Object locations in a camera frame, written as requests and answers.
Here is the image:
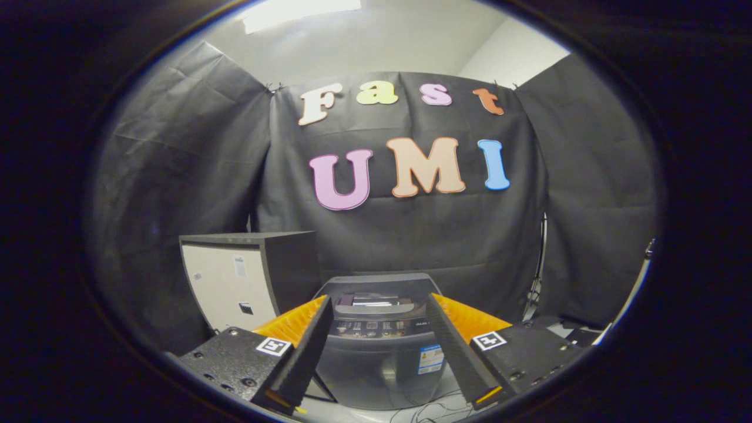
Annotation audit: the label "black stand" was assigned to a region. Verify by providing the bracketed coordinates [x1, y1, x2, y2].
[522, 211, 548, 321]

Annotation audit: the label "grey washing machine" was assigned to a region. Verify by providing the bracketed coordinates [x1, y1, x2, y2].
[314, 273, 466, 411]

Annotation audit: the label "ceiling light panel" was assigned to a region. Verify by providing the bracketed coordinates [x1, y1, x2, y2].
[242, 0, 362, 34]

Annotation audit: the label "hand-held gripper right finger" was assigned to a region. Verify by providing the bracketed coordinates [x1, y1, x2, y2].
[425, 292, 583, 411]

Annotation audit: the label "thin floor cables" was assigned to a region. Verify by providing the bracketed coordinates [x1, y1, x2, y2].
[388, 387, 489, 423]

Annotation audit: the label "black box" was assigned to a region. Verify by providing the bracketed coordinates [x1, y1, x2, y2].
[558, 320, 606, 347]

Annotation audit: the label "white and black cabinet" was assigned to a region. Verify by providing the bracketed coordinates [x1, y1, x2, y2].
[179, 231, 323, 334]

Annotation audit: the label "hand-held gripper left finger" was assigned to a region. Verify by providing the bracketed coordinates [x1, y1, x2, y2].
[177, 295, 334, 415]

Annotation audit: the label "black backdrop cloth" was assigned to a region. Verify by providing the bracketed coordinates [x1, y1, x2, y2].
[88, 38, 664, 354]

